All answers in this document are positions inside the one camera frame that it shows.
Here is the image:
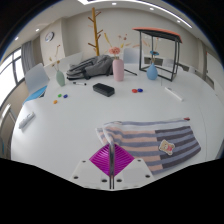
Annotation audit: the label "white remote control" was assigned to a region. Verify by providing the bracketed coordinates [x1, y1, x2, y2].
[18, 111, 36, 130]

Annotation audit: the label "white chair with blue seat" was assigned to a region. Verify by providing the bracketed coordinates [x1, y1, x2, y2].
[22, 62, 51, 105]

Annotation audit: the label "ceiling lights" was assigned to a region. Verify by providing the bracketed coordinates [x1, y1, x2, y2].
[13, 0, 194, 42]

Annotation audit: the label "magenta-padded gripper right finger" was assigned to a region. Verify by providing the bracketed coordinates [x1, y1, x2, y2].
[112, 144, 155, 191]

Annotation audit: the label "grey backpack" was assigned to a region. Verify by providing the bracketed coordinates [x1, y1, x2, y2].
[65, 54, 115, 81]

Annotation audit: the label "white flat bar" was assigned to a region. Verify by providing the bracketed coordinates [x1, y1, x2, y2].
[164, 86, 184, 103]

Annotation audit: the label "blue vase with flowers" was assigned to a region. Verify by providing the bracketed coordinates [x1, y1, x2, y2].
[145, 49, 159, 81]

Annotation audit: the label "black whiteboard eraser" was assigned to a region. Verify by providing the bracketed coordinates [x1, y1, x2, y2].
[92, 82, 116, 98]

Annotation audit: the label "green vase with twigs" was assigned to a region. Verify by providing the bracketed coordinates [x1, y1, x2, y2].
[49, 44, 67, 88]

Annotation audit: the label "round wall clock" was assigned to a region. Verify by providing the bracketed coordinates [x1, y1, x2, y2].
[44, 31, 55, 43]

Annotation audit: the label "grey curtain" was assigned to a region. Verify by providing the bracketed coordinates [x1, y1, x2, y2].
[20, 40, 36, 75]

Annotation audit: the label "wooden coat rack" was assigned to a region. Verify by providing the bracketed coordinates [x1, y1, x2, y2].
[87, 7, 105, 57]

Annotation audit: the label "black frame orange-top table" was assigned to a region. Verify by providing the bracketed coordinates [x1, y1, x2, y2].
[132, 27, 184, 83]

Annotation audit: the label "window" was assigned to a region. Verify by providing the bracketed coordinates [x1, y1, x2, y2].
[0, 48, 24, 108]

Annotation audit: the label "white wall board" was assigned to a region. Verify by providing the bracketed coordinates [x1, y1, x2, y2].
[205, 53, 224, 90]

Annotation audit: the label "striped pink grey towel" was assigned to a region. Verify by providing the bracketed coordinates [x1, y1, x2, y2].
[95, 116, 203, 176]

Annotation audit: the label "pink vase with flowers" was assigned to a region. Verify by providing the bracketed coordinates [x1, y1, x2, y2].
[107, 45, 126, 83]

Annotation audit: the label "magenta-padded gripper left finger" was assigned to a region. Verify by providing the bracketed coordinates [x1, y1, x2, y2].
[71, 143, 112, 191]

